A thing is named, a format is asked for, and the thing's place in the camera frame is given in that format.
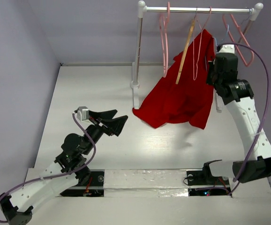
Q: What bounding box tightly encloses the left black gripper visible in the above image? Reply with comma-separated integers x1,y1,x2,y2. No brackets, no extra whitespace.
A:
83,110,128,154

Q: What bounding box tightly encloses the red t shirt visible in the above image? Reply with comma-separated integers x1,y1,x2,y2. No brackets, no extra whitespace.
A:
133,30,215,129

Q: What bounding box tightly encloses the blue wire hanger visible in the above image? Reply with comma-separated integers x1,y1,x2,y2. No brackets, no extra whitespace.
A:
213,24,229,51

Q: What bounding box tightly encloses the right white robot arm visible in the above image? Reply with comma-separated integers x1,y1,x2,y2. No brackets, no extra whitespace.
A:
201,52,271,184

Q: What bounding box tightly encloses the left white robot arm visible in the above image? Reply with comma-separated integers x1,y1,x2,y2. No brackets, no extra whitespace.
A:
0,106,128,225

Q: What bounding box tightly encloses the wooden hanger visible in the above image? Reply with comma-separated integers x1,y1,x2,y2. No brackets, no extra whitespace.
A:
175,19,195,84

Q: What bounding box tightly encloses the thick pink plastic hanger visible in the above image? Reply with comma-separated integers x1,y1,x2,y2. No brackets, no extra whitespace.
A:
159,2,170,77

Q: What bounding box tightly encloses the pink plastic hanger right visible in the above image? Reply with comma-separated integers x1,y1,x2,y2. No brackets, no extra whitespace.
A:
222,14,255,67

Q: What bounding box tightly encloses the white clothes rack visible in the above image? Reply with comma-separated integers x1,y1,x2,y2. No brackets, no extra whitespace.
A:
130,0,263,110

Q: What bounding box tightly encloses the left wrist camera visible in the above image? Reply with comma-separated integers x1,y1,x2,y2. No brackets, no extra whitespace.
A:
72,106,90,123

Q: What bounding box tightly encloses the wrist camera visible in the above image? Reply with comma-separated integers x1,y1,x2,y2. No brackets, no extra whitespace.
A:
72,106,90,123
216,44,235,54

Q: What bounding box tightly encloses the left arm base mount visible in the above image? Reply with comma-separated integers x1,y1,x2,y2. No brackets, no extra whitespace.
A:
60,170,105,197

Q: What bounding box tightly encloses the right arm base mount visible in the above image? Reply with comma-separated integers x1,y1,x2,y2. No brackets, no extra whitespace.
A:
182,160,231,196

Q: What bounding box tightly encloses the thin pink wire hanger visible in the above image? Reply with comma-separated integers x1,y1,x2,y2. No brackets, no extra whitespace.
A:
193,7,212,81

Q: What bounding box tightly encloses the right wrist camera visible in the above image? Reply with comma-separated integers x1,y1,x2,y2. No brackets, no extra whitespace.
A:
216,44,235,54

